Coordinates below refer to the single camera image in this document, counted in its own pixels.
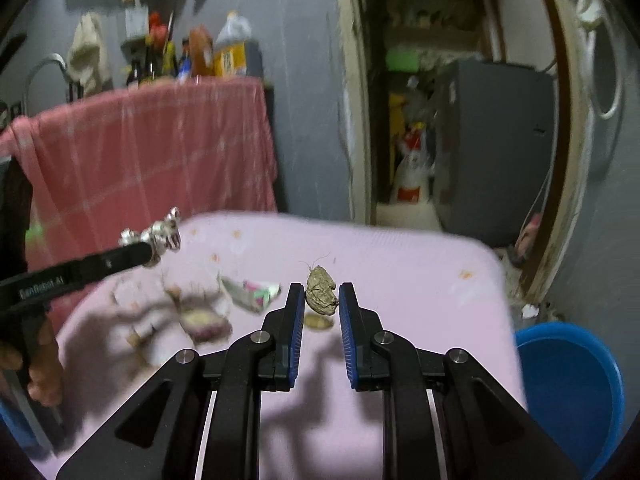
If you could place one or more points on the brown paper ball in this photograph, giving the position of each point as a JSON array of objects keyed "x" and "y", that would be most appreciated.
[{"x": 322, "y": 292}]

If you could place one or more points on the pile of vegetable peels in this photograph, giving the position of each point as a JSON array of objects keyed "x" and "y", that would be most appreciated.
[{"x": 185, "y": 317}]

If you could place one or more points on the blue plastic bucket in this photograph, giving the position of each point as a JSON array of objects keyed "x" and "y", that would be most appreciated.
[{"x": 570, "y": 390}]

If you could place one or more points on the wooden door frame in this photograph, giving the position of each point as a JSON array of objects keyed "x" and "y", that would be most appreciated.
[{"x": 555, "y": 135}]

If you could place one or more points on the silver foil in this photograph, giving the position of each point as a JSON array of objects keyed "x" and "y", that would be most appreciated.
[{"x": 165, "y": 232}]

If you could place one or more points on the pink checked cloth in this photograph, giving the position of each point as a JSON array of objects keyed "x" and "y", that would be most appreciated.
[{"x": 150, "y": 155}]

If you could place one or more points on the person's left hand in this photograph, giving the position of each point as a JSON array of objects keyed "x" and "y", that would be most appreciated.
[{"x": 47, "y": 375}]

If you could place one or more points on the pink cloth covered table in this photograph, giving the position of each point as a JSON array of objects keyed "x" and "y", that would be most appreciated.
[{"x": 400, "y": 280}]

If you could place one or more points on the grey washing machine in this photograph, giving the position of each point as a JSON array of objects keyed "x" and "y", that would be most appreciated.
[{"x": 495, "y": 155}]

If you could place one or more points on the person's blue trousers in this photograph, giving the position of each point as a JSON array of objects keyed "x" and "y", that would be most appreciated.
[{"x": 15, "y": 430}]

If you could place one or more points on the cooking oil jug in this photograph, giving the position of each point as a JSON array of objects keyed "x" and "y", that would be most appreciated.
[{"x": 232, "y": 47}]

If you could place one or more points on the orange sauce bottle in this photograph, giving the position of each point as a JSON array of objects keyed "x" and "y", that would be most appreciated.
[{"x": 201, "y": 52}]

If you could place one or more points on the metal faucet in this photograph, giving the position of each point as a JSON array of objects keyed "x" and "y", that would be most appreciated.
[{"x": 50, "y": 75}]

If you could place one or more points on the small yellow scrap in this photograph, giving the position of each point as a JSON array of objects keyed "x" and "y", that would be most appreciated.
[{"x": 319, "y": 323}]

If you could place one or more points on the red and white bag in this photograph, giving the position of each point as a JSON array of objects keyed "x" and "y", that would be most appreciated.
[{"x": 412, "y": 170}]

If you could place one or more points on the green and white wrapper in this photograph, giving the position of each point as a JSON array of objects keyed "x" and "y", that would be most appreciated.
[{"x": 252, "y": 296}]

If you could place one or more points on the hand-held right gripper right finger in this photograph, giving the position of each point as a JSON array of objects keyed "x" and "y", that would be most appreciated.
[{"x": 348, "y": 340}]

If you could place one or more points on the beige hanging rag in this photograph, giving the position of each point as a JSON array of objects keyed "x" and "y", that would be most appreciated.
[{"x": 90, "y": 55}]

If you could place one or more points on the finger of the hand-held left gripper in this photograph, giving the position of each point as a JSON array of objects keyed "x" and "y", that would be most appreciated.
[{"x": 95, "y": 267}]

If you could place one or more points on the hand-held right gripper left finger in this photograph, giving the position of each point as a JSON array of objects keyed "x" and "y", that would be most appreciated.
[{"x": 296, "y": 340}]

